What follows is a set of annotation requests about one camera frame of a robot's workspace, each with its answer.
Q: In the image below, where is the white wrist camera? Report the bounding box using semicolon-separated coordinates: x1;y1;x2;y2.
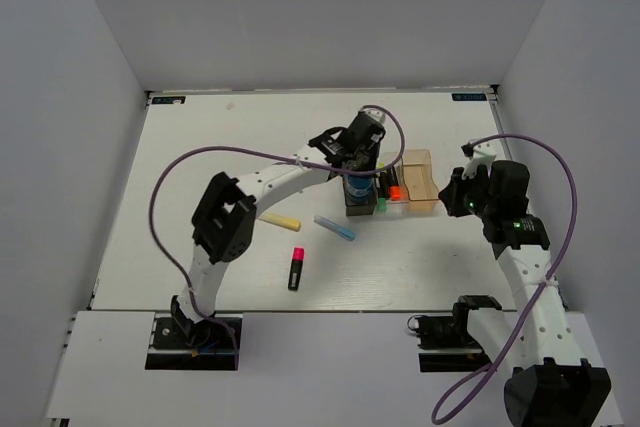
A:
461;142;497;180
360;105;386;125

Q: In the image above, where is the smoky grey plastic container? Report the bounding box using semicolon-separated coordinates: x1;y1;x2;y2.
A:
342;175;377;217

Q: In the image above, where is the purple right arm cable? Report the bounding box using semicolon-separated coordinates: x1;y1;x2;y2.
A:
431;134;579;425

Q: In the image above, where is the amber plastic container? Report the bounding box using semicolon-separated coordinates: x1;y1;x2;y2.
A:
402;149;439;215

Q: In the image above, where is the clear plastic container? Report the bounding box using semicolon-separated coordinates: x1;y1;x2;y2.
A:
374;152;408;218

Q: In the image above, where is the pastel blue highlighter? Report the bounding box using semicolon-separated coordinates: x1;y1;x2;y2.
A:
314;215;356;242

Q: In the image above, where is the left blue corner label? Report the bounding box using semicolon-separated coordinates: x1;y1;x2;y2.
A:
151;96;186;105

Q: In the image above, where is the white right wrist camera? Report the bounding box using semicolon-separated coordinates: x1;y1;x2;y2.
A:
461;142;497;180

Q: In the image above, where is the right blue corner label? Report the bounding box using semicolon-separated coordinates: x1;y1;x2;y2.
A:
451;92;487;102

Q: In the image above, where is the pastel yellow highlighter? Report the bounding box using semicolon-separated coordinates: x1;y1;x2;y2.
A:
259;213;302;232

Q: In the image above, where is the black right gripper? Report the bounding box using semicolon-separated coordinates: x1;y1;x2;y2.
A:
438;165;497;219

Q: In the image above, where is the blue corner label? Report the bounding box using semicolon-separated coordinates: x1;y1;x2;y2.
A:
151;96;186;105
451;92;487;102

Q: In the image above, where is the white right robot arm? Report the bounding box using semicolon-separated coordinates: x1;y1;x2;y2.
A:
439;160;611;426

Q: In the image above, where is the pink cap black highlighter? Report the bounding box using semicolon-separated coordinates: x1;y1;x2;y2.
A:
287;247;305;291

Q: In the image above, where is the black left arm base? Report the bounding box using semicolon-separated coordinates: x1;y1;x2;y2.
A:
145;316;239;371

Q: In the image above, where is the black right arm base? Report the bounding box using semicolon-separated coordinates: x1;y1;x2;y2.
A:
407;315;490;373

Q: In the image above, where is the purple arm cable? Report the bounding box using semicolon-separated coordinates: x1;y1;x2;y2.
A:
150;104;405;371
431;134;579;425

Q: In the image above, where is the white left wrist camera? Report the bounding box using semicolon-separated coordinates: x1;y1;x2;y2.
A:
360;105;386;125

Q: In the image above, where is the orange cap black highlighter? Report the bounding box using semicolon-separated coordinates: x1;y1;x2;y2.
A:
387;166;402;201

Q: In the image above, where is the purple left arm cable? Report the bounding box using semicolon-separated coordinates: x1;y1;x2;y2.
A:
150;104;405;371

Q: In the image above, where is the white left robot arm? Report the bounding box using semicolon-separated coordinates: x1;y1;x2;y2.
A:
171;105;386;346

